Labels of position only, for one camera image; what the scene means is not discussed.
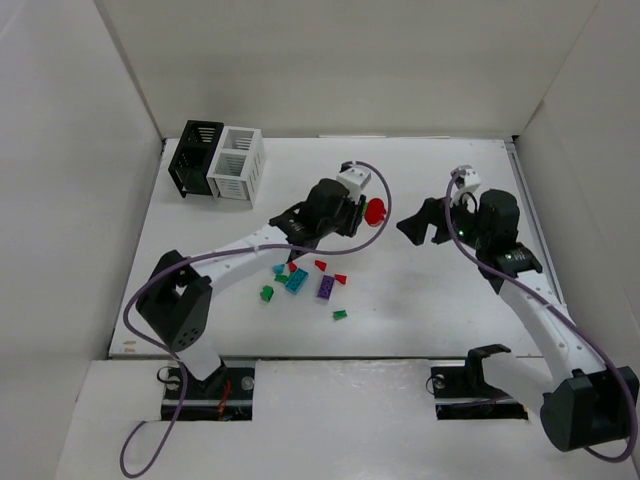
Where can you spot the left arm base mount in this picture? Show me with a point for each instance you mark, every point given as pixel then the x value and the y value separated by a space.
pixel 226 398

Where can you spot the purple flat lego brick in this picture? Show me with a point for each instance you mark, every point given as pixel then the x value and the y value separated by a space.
pixel 325 288

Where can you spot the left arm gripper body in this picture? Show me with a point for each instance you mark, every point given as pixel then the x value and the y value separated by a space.
pixel 357 216

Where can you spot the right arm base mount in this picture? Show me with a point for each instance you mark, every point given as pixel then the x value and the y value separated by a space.
pixel 460 396

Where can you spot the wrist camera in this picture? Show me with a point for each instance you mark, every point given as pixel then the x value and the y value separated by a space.
pixel 354 178
pixel 466 181

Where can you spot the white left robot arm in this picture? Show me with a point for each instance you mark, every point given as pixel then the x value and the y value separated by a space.
pixel 176 301

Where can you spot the black slotted container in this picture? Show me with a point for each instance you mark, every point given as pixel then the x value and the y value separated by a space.
pixel 193 157

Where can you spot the teal flat lego brick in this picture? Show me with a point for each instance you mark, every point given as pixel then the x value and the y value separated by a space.
pixel 296 281

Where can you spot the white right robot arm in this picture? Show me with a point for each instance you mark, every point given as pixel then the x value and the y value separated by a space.
pixel 583 400

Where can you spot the white slotted container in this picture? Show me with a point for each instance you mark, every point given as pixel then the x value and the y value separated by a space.
pixel 237 165

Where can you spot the red flower lego piece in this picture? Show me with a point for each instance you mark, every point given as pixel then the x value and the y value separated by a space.
pixel 375 212

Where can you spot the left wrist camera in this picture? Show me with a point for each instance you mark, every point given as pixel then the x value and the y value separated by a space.
pixel 354 178

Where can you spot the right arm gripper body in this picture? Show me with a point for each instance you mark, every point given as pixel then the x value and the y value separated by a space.
pixel 441 220

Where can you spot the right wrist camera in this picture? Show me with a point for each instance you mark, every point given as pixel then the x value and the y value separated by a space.
pixel 466 181

